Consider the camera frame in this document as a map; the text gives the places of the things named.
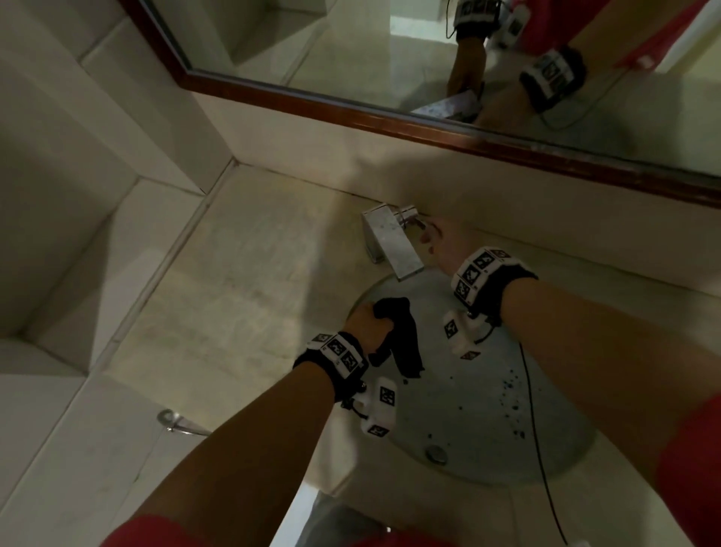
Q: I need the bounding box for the person's right hand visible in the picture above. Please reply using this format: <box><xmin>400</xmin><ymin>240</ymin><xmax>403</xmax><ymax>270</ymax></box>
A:
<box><xmin>419</xmin><ymin>216</ymin><xmax>485</xmax><ymax>277</ymax></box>

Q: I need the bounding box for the person's left hand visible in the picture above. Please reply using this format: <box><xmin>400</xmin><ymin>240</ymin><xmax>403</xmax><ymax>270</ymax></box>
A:
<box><xmin>343</xmin><ymin>304</ymin><xmax>391</xmax><ymax>357</ymax></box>

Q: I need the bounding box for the black cloth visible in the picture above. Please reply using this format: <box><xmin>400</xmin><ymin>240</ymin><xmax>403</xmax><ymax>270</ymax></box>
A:
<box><xmin>369</xmin><ymin>297</ymin><xmax>424</xmax><ymax>379</ymax></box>

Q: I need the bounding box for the person's left forearm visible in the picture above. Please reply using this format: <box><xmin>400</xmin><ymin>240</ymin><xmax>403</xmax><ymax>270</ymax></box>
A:
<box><xmin>134</xmin><ymin>360</ymin><xmax>336</xmax><ymax>547</ymax></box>

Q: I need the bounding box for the person's right forearm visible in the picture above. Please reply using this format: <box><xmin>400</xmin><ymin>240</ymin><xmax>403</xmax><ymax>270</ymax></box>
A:
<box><xmin>499</xmin><ymin>279</ymin><xmax>721</xmax><ymax>485</ymax></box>

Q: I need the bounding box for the white oval sink basin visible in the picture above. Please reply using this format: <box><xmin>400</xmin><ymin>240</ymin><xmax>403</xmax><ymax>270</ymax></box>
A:
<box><xmin>346</xmin><ymin>267</ymin><xmax>596</xmax><ymax>488</ymax></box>

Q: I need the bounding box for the black wristband with white markers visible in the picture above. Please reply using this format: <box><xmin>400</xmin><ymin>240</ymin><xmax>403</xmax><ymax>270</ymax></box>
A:
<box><xmin>450</xmin><ymin>246</ymin><xmax>539</xmax><ymax>327</ymax></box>
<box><xmin>292</xmin><ymin>331</ymin><xmax>370</xmax><ymax>404</ymax></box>

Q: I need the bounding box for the chrome faucet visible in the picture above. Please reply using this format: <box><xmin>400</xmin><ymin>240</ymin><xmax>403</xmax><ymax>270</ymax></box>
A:
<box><xmin>361</xmin><ymin>202</ymin><xmax>433</xmax><ymax>282</ymax></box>

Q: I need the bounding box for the wood framed mirror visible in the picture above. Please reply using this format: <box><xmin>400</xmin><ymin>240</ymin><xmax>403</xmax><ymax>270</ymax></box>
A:
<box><xmin>118</xmin><ymin>0</ymin><xmax>721</xmax><ymax>210</ymax></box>

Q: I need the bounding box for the red shirt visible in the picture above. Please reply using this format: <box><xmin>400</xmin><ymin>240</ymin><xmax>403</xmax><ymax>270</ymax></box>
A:
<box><xmin>101</xmin><ymin>394</ymin><xmax>721</xmax><ymax>547</ymax></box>

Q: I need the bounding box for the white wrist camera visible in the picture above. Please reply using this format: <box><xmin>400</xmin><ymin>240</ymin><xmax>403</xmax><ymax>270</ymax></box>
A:
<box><xmin>442</xmin><ymin>310</ymin><xmax>491</xmax><ymax>361</ymax></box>
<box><xmin>351</xmin><ymin>376</ymin><xmax>398</xmax><ymax>440</ymax></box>

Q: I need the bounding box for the black cable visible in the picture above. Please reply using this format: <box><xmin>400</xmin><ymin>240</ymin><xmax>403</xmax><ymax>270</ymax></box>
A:
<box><xmin>517</xmin><ymin>342</ymin><xmax>570</xmax><ymax>547</ymax></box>

